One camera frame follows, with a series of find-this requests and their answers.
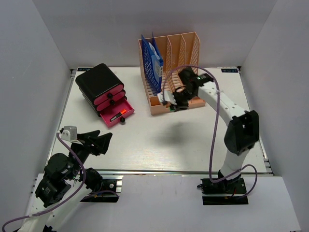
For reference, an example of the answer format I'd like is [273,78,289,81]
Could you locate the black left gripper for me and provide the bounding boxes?
[68,129,113,179]

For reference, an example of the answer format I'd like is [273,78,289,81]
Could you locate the orange black highlighter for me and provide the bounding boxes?
[110,109,126,122]

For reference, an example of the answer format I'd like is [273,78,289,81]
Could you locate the blue plastic folder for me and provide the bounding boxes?
[141,35,164,95]

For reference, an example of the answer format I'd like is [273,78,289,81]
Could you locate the peach plastic file organizer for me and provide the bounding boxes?
[138,32,200,116]

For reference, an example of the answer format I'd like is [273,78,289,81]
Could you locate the black pink drawer unit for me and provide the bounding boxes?
[75,63,135,128]

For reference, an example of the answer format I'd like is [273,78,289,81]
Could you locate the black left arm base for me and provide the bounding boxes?
[81,168,120,203]

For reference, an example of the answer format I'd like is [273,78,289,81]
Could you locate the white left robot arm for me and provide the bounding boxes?
[2,126,112,232]

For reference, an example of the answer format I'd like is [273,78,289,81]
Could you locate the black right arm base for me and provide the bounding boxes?
[197,175,249,205]

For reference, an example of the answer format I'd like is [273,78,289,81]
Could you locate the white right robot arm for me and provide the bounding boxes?
[170,65,259,193]

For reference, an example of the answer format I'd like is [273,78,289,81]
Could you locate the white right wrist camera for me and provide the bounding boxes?
[157,90,177,105]

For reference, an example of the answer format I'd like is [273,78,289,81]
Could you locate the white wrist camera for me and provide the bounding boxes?
[57,126,78,143]
[157,90,177,105]

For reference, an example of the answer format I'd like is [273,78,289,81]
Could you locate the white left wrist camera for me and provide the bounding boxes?
[57,126,78,143]

